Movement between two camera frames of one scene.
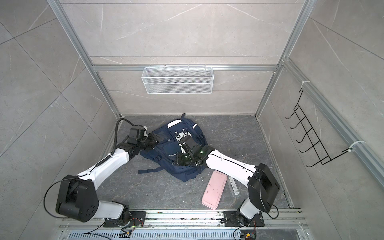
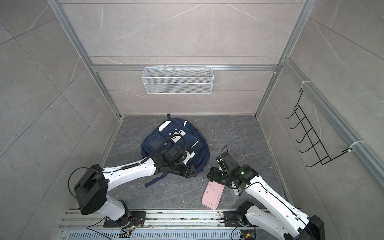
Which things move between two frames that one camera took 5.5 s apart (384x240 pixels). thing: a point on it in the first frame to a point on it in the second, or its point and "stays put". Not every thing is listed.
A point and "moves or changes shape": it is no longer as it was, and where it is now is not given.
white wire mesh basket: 174,80 stays put
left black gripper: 154,139 to 189,171
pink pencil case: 214,189 stays put
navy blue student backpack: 163,153 moves or changes shape
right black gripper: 179,160 to 213,175
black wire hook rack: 313,136 stays put
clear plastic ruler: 234,186 stays put
